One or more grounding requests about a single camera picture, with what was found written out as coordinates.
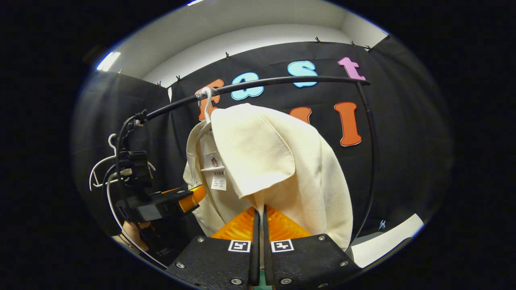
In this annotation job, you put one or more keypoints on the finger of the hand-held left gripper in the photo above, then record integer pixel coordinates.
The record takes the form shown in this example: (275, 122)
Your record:
(193, 198)

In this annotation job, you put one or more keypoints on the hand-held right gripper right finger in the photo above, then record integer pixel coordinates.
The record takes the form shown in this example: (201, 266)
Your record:
(267, 262)

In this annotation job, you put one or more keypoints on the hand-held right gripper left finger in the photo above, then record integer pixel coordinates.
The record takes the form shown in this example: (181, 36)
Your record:
(255, 262)

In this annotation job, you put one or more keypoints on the cream shirt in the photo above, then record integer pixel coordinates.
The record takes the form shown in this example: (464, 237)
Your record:
(282, 161)

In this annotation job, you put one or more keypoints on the white plastic hanger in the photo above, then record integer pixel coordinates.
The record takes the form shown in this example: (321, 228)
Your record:
(207, 104)
(100, 162)

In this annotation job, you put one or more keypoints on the white board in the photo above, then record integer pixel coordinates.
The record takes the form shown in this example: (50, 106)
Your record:
(387, 241)

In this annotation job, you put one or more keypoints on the row of small backdrop clips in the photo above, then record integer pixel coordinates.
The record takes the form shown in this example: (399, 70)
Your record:
(227, 55)

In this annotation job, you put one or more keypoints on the ceiling light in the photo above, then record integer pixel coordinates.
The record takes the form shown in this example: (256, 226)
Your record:
(108, 61)

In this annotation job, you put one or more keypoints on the black backdrop cloth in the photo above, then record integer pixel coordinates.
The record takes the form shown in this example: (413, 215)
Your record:
(403, 141)

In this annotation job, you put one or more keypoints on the black clothes rail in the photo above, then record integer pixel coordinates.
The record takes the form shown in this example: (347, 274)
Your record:
(282, 79)

